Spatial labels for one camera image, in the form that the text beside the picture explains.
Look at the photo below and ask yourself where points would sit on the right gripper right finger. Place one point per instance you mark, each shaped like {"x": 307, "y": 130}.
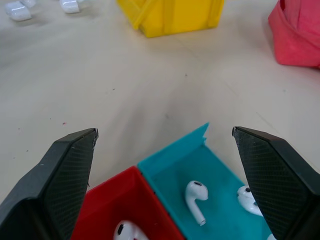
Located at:
{"x": 282, "y": 187}

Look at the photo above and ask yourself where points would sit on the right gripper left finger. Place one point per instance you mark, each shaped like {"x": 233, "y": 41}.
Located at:
{"x": 50, "y": 187}

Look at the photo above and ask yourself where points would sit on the white earbud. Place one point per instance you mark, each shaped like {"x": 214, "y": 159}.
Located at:
{"x": 125, "y": 231}
{"x": 193, "y": 195}
{"x": 246, "y": 200}

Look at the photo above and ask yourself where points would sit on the yellow plastic bin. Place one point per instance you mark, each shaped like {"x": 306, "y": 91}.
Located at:
{"x": 180, "y": 17}

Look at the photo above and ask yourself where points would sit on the red plastic bin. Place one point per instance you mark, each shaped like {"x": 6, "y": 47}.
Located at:
{"x": 112, "y": 200}

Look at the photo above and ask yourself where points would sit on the teal plastic bin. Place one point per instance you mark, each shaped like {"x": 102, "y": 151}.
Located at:
{"x": 170, "y": 175}

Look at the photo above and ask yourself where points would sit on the pink fabric bag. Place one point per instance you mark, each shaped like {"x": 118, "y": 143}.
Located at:
{"x": 297, "y": 37}

